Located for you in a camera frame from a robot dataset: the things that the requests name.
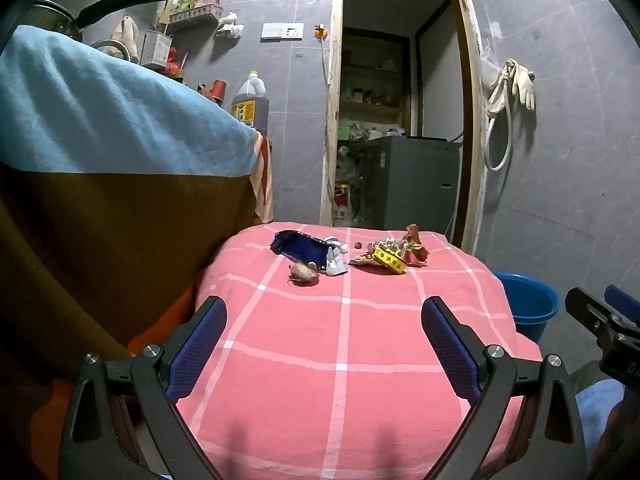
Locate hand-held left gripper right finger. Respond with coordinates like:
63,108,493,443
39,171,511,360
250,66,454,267
421,296,589,480

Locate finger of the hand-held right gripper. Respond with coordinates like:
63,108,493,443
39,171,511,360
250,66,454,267
565,287,640,391
604,285,640,328

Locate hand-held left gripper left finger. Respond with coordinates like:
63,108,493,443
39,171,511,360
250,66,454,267
57,296,229,480

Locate blue plastic bucket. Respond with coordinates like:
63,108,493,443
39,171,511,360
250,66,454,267
492,271,560,343

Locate yellow wrapper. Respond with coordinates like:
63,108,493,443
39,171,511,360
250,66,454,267
372,246,406,276

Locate tan shrivelled bulb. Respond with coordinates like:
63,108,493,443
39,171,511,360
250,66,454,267
289,261,321,286

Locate person's blue jeans leg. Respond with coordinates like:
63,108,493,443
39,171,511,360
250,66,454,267
572,379,626,466

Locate red wrapper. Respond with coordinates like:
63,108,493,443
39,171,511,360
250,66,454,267
402,224,430,266

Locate pink checked blanket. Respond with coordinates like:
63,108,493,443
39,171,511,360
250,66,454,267
192,221,543,480

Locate white printed wrapper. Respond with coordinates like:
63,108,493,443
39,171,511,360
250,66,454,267
349,236,407,267

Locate blue and white wrapper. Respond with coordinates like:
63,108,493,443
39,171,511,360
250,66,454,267
270,230,349,277

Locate brown wooden cabinet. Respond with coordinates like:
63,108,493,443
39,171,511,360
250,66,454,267
0,160,266,391

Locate grey refrigerator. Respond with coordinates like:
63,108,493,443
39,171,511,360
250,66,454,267
360,136,463,241

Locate red striped cloth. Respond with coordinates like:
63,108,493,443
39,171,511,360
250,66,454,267
247,132,274,224

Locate red and white bag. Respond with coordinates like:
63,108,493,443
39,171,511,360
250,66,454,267
334,185,361,227

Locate white rubber glove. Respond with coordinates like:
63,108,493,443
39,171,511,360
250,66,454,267
512,63,537,111
487,60,516,113

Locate large cooking oil bottle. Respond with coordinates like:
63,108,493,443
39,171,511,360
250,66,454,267
231,71,271,131

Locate wooden shelf cabinet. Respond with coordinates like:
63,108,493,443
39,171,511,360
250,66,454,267
340,25,413,126

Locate metal box grater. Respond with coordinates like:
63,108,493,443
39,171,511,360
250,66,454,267
141,29,173,68

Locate metal bowl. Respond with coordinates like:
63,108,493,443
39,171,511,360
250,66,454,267
90,39,138,63

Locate white crumpled rags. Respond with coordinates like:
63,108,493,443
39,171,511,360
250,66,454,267
216,11,245,40

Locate beige cloth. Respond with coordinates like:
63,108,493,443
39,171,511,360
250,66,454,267
110,16,140,61

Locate white hose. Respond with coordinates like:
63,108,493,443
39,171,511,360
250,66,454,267
484,67,515,172

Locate wooden door frame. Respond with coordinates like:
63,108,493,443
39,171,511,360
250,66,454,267
320,0,488,256

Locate white wall socket panel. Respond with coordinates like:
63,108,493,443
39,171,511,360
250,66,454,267
261,22,304,41

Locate wall rack with packets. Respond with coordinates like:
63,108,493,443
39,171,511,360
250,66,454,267
167,0,223,31

